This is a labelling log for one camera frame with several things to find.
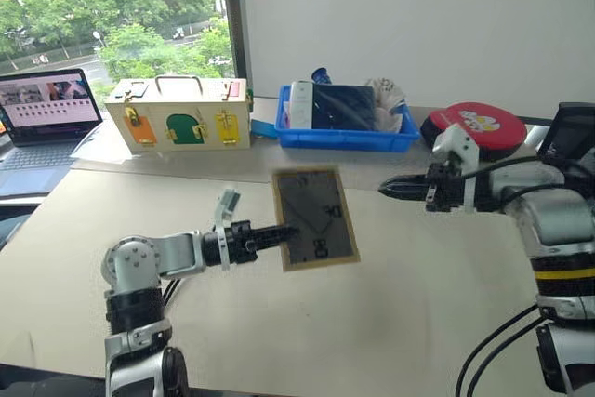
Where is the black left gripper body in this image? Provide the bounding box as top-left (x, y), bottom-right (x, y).
top-left (224, 219), bottom-right (259, 264)

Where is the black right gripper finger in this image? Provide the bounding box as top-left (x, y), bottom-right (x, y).
top-left (377, 188), bottom-right (430, 205)
top-left (379, 173), bottom-right (430, 191)

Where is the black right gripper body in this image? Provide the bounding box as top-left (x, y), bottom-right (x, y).
top-left (424, 162), bottom-right (467, 213)

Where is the wooden picture frame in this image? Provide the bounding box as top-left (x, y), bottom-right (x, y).
top-left (271, 165), bottom-right (362, 274)

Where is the blue plastic bin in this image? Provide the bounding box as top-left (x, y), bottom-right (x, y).
top-left (274, 84), bottom-right (422, 153)

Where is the crumpled white plastic bag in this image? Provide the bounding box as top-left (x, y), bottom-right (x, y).
top-left (365, 76), bottom-right (408, 132)

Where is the black flat pouch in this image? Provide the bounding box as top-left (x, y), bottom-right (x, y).
top-left (311, 84), bottom-right (377, 132)

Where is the small blue flat object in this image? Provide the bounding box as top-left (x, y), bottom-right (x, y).
top-left (250, 118), bottom-right (281, 139)

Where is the white rectangular box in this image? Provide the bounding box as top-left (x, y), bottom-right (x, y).
top-left (288, 81), bottom-right (314, 130)

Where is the blue cap-shaped object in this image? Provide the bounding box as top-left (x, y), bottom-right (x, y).
top-left (311, 66), bottom-right (334, 87)

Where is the black screen device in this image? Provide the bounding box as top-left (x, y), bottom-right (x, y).
top-left (535, 102), bottom-right (595, 166)

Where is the wooden latch lock box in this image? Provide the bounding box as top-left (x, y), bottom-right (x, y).
top-left (103, 74), bottom-right (253, 153)

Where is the open laptop computer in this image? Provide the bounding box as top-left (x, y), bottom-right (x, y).
top-left (0, 67), bottom-right (104, 198)

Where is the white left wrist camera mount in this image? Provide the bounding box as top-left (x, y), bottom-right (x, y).
top-left (213, 188), bottom-right (244, 272)

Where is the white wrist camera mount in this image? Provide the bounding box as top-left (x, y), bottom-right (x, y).
top-left (431, 124), bottom-right (481, 212)
top-left (213, 188), bottom-right (244, 272)

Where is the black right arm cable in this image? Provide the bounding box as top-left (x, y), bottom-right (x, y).
top-left (455, 154), bottom-right (566, 397)

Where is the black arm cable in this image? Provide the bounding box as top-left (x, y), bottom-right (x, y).
top-left (159, 277), bottom-right (183, 315)
top-left (455, 154), bottom-right (566, 397)

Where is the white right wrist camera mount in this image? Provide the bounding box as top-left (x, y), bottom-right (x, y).
top-left (431, 124), bottom-right (481, 212)

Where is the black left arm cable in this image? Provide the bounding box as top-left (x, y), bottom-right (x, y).
top-left (159, 277), bottom-right (183, 315)

